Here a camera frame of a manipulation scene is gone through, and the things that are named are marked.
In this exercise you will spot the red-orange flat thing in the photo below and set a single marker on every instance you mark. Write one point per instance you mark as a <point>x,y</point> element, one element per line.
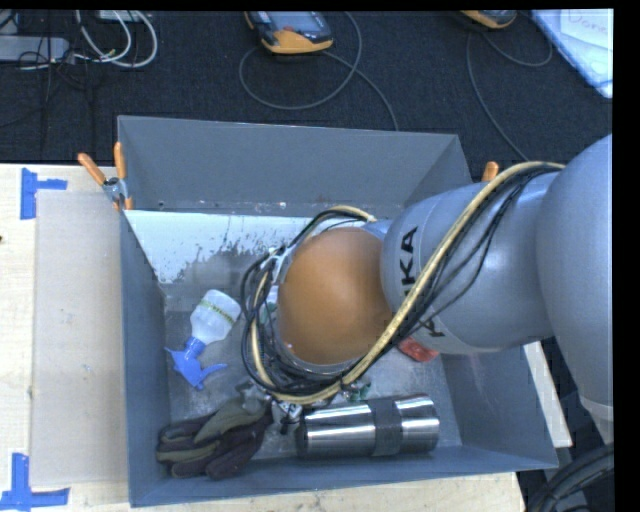
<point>419,351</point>

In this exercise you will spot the grey metal bin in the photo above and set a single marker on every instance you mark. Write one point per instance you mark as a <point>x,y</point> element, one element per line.
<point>280,165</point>

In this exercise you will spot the white and blue spray bottle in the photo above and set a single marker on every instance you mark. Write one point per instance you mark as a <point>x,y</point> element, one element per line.
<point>212,315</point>

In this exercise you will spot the brown and olive glove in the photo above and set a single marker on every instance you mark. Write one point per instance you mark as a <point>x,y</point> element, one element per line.
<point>225,440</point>

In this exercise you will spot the shiny metal cylinder, black band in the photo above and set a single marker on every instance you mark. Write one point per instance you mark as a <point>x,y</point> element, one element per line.
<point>340,427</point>

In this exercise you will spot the pale flat board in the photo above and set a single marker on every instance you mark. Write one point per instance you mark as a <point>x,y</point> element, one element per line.
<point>75,310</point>

